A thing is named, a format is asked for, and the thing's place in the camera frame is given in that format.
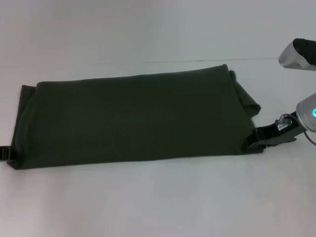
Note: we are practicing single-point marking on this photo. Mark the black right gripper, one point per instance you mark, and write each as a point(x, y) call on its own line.
point(279, 134)

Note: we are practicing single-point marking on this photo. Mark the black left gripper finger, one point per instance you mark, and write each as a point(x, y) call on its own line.
point(8, 153)

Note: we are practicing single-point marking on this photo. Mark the dark green FREE t-shirt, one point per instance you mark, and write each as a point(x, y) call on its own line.
point(135, 118)

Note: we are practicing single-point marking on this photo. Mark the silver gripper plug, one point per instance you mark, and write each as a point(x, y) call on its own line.
point(284, 121)

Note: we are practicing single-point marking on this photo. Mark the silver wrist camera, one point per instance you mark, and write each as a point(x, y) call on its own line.
point(297, 55)

